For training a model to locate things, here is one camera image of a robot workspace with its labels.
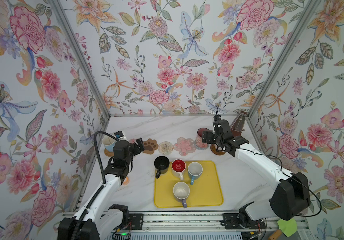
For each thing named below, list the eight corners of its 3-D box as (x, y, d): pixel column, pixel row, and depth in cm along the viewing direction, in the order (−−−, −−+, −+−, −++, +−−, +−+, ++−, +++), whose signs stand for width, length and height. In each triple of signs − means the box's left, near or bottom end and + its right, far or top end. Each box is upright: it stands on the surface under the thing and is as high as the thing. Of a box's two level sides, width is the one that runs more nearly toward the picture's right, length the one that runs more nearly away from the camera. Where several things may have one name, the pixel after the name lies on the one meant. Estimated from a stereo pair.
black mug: (149, 172, 92) (147, 164, 85) (162, 160, 97) (161, 152, 90) (158, 181, 88) (157, 174, 81) (171, 168, 93) (171, 161, 86)
